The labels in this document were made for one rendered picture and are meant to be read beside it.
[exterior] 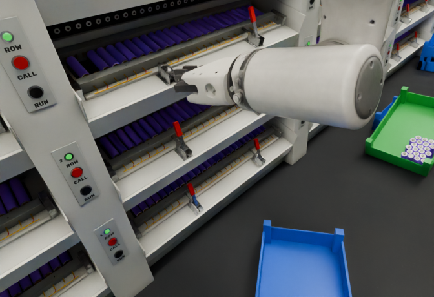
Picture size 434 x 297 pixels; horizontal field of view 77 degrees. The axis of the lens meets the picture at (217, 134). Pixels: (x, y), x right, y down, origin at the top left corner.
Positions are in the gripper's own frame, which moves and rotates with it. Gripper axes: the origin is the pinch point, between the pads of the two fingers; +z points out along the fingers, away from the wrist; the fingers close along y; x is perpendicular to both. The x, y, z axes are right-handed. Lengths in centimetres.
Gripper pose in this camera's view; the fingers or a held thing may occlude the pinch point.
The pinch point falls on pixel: (187, 75)
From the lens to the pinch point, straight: 51.5
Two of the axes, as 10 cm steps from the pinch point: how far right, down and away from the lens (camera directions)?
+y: 7.4, -4.4, 5.2
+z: -6.4, -2.0, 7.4
